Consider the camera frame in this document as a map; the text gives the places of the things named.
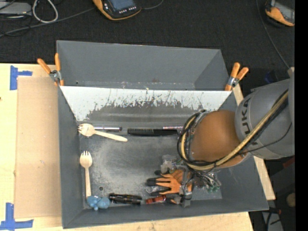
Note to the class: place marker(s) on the black comb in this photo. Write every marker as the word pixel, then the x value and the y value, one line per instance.
pixel 149 132

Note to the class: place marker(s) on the brown cardboard board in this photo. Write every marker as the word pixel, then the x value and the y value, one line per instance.
pixel 36 141

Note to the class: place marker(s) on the blue toy animal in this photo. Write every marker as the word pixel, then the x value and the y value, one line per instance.
pixel 101 202

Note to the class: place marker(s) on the grey metal bin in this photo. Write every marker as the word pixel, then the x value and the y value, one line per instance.
pixel 134 157

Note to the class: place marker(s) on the pen with red white print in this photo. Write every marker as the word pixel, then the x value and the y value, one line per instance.
pixel 172 127

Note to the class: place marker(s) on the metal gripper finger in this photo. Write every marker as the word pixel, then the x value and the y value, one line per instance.
pixel 168 163
pixel 186 200

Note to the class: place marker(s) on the silver and black pen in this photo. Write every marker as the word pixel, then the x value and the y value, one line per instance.
pixel 108 129

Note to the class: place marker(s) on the orange toy hand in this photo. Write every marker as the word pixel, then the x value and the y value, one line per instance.
pixel 172 182

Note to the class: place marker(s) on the red and black tool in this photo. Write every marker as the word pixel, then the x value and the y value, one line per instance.
pixel 157 199

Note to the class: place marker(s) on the pale wooden spork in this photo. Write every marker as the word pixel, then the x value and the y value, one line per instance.
pixel 85 161
pixel 87 130

